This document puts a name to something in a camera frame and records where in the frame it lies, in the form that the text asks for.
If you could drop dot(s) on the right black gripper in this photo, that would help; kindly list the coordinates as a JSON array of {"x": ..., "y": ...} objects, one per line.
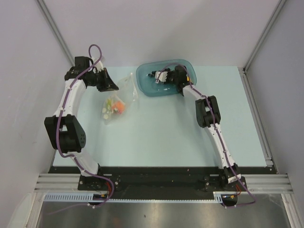
[{"x": 169, "y": 73}]

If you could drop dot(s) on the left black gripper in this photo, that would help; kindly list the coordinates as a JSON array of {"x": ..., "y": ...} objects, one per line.
[{"x": 108, "y": 85}]

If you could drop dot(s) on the green pear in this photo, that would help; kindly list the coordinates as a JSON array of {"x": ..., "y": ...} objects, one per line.
[{"x": 110, "y": 104}]

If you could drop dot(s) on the clear dotted zip bag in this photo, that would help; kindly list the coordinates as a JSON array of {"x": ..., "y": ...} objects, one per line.
[{"x": 127, "y": 94}]

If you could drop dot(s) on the peach fruit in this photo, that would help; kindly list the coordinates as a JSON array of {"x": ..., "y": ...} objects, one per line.
[{"x": 118, "y": 107}]

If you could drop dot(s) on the black grape bunch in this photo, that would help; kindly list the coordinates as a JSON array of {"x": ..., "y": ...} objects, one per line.
[{"x": 157, "y": 73}]

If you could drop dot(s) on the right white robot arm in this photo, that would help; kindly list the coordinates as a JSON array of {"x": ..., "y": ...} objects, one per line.
[{"x": 208, "y": 117}]

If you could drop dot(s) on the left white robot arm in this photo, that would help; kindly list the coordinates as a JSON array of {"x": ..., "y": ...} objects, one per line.
[{"x": 65, "y": 132}]

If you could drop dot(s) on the teal plastic bin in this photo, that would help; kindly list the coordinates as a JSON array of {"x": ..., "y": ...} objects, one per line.
[{"x": 149, "y": 86}]

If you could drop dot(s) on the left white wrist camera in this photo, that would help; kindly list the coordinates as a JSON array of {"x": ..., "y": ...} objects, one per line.
[{"x": 99, "y": 65}]

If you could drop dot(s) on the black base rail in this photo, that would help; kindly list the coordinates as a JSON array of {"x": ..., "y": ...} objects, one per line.
[{"x": 157, "y": 183}]

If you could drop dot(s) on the white slotted cable duct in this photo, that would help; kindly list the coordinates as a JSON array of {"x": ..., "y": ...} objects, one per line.
[{"x": 92, "y": 198}]

